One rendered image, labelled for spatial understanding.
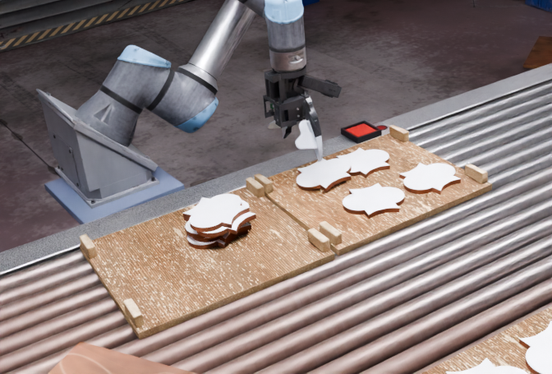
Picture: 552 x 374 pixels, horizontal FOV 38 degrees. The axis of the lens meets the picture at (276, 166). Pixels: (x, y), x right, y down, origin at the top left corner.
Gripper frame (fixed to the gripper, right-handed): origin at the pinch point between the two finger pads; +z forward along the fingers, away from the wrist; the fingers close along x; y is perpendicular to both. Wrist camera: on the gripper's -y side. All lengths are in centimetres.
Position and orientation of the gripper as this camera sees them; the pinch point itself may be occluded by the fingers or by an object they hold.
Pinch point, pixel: (304, 149)
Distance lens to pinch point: 175.8
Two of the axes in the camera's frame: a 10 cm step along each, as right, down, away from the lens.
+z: 0.9, 8.8, 4.6
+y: -8.6, 3.0, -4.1
